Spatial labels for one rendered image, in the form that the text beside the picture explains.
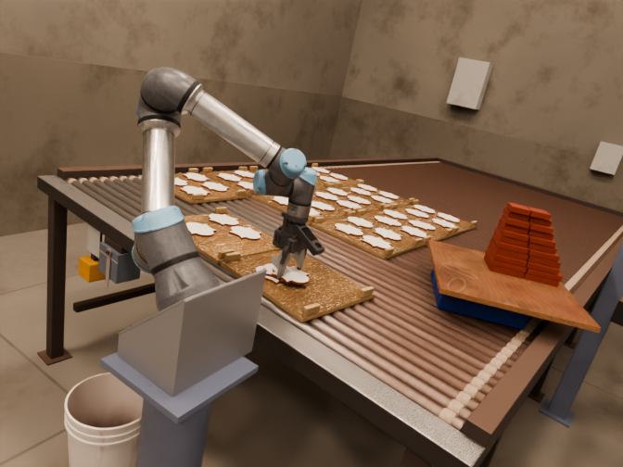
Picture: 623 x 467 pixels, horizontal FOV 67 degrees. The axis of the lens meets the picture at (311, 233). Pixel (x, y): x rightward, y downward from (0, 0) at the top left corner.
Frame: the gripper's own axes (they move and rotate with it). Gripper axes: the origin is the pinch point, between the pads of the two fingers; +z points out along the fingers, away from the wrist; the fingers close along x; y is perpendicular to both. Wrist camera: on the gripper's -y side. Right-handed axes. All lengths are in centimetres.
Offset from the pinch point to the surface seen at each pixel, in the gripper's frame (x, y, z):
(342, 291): -10.6, -14.7, 2.5
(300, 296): 4.9, -9.0, 2.5
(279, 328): 22.2, -15.8, 4.6
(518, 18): -491, 106, -164
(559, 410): -168, -87, 90
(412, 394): 17, -55, 4
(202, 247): 8.5, 34.0, 2.6
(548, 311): -42, -71, -8
